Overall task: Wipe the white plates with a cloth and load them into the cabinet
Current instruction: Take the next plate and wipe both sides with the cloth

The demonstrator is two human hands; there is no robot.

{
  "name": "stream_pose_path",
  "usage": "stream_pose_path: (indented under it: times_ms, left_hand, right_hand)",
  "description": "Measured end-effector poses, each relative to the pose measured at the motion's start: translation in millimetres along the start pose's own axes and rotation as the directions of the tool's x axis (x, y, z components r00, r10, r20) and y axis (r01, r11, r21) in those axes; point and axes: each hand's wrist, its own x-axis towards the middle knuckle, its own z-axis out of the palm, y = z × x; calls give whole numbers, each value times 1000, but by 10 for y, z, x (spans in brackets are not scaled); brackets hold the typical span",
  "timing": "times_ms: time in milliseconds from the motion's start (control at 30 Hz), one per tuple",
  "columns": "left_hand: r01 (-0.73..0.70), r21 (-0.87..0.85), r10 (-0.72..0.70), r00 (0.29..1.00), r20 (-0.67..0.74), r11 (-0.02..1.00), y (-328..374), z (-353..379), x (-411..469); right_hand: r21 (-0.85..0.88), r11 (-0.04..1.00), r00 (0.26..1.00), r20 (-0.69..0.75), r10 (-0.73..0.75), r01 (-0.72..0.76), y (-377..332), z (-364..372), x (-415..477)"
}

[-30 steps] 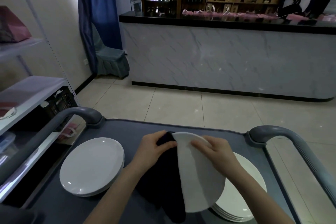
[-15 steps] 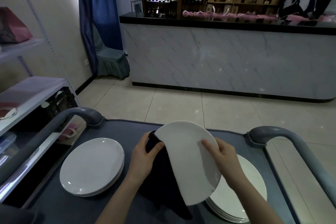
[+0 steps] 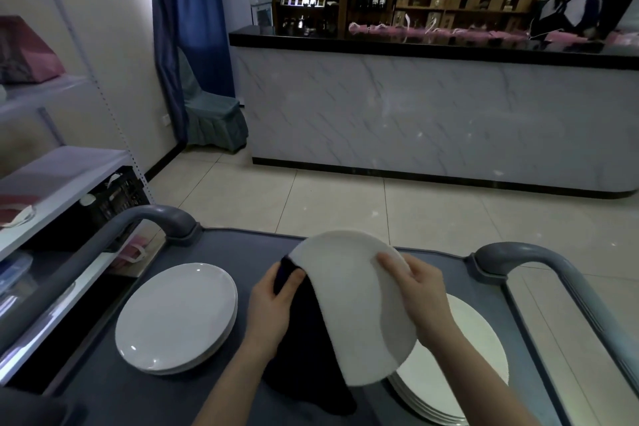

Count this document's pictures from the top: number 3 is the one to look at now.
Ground person's left hand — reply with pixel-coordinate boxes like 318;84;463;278
244;262;306;361

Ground person's right hand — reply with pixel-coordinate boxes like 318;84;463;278
375;253;458;349

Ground dark blue cleaning cloth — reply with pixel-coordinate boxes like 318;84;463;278
262;254;358;417

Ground stack of white plates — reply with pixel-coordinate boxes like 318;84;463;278
387;293;510;425

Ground white round plate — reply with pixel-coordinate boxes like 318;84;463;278
114;262;239;375
288;230;418;387

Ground person's right forearm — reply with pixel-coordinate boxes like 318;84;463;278
419;325;540;426

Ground person's left forearm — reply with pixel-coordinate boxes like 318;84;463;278
192;340;290;426

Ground grey service cart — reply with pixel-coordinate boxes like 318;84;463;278
0;204;639;426

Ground black plastic crate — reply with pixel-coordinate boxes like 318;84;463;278
79;166;152;247

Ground marble bar counter black top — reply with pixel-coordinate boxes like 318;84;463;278
228;26;639;200

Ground chair with grey-green cover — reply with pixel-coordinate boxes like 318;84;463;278
177;49;249;154

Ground white metal shelf rack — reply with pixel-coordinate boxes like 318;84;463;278
0;0;156;387

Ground clear container blue lid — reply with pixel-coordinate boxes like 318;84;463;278
0;253;33;297

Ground row of pink bags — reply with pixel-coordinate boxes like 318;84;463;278
347;21;639;47

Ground white refrigerator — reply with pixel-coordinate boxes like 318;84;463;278
218;0;256;35

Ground blue curtain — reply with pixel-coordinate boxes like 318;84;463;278
148;0;236;144

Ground black pegged stand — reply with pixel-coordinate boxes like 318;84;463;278
596;0;639;37

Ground pink bag white handles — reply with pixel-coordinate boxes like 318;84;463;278
112;236;150;264

